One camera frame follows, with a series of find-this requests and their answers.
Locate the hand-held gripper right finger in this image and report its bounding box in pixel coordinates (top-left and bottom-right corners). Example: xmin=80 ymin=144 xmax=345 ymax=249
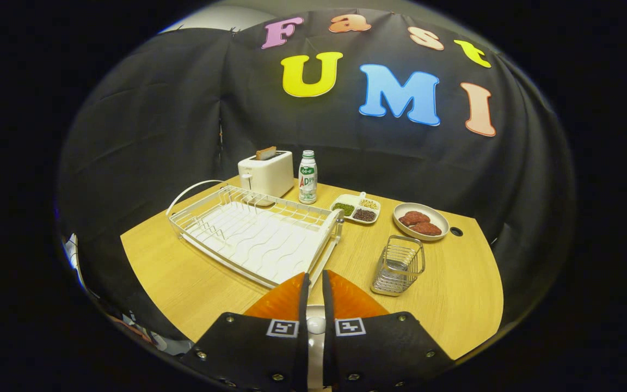
xmin=322 ymin=269 xmax=456 ymax=392

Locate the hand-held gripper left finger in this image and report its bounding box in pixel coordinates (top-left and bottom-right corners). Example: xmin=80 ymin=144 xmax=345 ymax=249
xmin=179 ymin=272 xmax=311 ymax=392

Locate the round beige plate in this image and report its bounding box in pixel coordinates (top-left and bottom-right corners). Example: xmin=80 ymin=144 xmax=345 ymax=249
xmin=307 ymin=304 xmax=325 ymax=392

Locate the metal wire basket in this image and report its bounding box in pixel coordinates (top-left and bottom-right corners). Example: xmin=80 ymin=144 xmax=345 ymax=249
xmin=371 ymin=235 xmax=426 ymax=297

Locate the white wire dish rack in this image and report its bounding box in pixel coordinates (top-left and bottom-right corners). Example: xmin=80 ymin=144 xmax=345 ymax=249
xmin=167 ymin=180 xmax=345 ymax=289

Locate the shallow beige dish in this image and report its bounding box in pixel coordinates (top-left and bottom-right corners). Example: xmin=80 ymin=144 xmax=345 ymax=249
xmin=392 ymin=203 xmax=450 ymax=241

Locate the white drip tray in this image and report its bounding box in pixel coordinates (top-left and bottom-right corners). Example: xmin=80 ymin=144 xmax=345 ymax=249
xmin=191 ymin=203 xmax=325 ymax=286

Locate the white divided tray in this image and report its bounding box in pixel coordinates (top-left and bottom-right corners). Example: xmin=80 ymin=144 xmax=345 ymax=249
xmin=330 ymin=192 xmax=382 ymax=225

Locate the red meat piece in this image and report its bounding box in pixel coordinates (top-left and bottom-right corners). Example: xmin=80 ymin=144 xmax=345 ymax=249
xmin=398 ymin=211 xmax=431 ymax=227
xmin=409 ymin=222 xmax=442 ymax=237

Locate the white drink bottle green label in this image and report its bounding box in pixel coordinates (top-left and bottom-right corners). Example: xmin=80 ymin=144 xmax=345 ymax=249
xmin=298 ymin=150 xmax=318 ymax=205

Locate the white toaster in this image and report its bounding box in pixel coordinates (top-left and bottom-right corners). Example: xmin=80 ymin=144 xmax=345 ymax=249
xmin=238 ymin=151 xmax=295 ymax=207

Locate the black backdrop cloth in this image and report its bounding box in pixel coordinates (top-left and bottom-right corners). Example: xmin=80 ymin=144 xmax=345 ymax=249
xmin=55 ymin=8 xmax=575 ymax=354

